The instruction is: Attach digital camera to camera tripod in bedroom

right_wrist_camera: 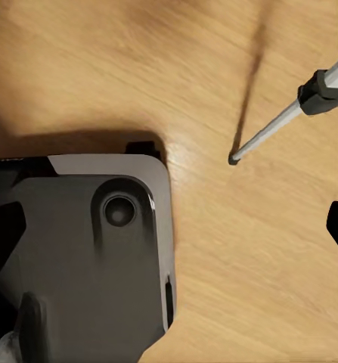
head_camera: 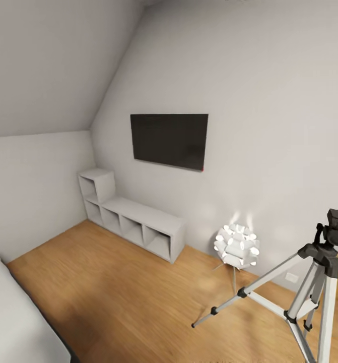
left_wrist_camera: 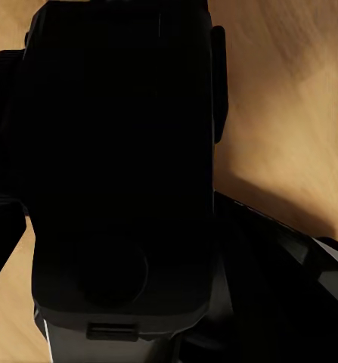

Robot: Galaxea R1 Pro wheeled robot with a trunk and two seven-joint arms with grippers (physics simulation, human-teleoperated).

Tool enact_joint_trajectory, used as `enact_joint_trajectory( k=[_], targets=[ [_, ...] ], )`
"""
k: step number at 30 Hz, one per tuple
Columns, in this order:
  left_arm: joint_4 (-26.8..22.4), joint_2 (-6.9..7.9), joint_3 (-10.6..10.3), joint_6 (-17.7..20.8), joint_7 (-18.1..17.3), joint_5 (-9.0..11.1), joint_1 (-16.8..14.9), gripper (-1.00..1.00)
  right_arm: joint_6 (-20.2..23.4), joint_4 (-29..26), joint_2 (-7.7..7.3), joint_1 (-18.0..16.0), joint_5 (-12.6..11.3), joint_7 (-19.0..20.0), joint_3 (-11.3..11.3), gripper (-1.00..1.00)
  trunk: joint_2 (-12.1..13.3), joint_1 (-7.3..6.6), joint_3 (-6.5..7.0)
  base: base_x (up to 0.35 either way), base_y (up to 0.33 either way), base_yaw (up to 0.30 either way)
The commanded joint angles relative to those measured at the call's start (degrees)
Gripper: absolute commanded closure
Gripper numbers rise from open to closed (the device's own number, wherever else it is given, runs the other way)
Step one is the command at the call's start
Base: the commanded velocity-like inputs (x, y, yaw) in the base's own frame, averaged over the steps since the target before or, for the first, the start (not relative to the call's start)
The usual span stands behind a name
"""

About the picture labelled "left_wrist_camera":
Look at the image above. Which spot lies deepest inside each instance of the digital camera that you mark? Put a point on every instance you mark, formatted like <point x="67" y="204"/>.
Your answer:
<point x="108" y="123"/>

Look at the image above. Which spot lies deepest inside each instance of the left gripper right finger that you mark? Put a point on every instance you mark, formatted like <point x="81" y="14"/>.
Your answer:
<point x="282" y="312"/>

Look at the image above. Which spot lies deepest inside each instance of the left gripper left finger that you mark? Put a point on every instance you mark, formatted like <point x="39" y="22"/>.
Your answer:
<point x="12" y="227"/>

